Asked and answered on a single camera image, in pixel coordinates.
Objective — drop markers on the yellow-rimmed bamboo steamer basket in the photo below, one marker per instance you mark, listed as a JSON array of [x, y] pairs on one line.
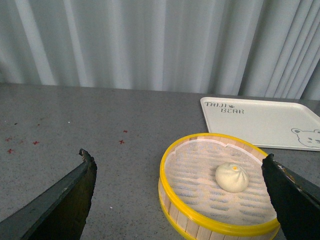
[[195, 226]]

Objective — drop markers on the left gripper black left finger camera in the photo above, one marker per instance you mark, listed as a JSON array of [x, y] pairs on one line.
[[60, 212]]

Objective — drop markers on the white pleated curtain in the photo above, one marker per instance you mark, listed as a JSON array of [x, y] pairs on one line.
[[258, 48]]

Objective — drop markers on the cream bear-print serving tray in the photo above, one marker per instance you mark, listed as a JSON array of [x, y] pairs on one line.
[[265, 124]]

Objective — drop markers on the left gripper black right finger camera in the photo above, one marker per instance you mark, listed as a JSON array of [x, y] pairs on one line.
[[295, 200]]

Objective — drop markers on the white steamer liner cloth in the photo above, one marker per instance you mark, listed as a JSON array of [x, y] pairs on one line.
[[191, 172]]

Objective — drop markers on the white steamed bun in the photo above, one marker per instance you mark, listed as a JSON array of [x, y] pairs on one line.
[[232, 177]]

